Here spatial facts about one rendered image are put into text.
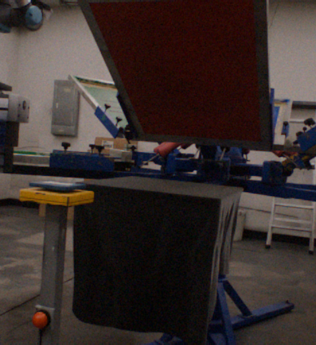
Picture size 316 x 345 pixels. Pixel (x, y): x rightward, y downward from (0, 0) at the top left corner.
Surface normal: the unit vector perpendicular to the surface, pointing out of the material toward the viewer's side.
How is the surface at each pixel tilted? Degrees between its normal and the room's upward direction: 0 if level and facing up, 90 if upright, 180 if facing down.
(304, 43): 90
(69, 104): 90
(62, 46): 90
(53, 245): 90
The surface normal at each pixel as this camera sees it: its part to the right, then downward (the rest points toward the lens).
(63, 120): -0.31, 0.03
